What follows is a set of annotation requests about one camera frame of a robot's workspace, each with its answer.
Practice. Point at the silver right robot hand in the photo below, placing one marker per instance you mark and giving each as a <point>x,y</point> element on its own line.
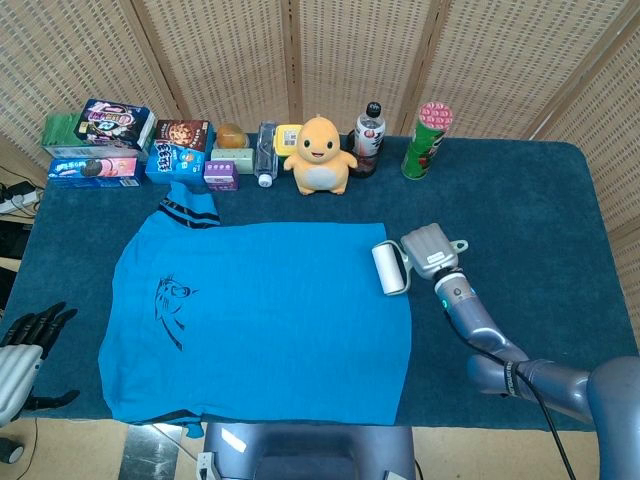
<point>430,252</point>

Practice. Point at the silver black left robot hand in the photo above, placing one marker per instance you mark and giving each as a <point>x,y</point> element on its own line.
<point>17,372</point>

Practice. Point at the pale green lint roller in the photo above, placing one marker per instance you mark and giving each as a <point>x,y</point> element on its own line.
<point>387,267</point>

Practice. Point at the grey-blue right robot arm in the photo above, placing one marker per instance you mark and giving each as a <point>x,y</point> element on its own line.
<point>482,335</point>

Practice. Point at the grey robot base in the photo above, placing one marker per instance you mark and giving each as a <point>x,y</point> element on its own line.
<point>310,452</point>

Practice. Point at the black caster wheel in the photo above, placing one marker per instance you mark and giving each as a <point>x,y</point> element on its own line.
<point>10,450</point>

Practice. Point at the green Pringles can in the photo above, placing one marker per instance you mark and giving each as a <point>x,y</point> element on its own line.
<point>425,150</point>

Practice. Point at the black mesh pen holder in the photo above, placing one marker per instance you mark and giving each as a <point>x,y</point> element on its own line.
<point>364,167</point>

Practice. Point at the white-label drink bottle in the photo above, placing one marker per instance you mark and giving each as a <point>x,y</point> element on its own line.
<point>370,135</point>

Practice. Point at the yellow plush toy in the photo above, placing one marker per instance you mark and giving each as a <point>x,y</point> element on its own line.
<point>320,160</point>

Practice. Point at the blue t-shirt with black print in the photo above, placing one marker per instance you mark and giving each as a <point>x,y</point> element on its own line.
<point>275,320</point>

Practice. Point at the white power strip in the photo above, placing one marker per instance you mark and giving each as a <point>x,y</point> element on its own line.
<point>17,200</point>

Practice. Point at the green container with yellow lid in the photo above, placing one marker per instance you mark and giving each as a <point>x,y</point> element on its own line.
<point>287,140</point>

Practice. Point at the clear plastic water bottle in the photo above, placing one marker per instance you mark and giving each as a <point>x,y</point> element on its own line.
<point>266,155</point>

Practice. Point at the woven folding screen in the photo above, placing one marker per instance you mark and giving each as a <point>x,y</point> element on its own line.
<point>350,55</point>

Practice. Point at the pink and blue Oreo box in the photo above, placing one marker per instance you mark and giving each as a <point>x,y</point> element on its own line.
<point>92,171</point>

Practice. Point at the pale green box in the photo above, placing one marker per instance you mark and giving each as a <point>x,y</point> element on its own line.
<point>235,160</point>

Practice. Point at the small purple box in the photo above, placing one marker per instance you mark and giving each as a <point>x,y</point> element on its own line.
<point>221,176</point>

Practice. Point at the orange ball in clear cup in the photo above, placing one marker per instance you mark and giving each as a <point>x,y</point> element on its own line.
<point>231,136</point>

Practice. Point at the green and white box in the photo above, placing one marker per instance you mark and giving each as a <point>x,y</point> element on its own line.
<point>60,135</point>

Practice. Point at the blue cookie box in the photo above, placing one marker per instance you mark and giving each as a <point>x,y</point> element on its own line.
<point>172,165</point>

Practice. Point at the black colourful snack pack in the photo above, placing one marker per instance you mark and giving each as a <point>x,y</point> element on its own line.
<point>115,122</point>

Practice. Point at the brown chocolate cookie box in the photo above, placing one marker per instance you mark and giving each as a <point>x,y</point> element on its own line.
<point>182,132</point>

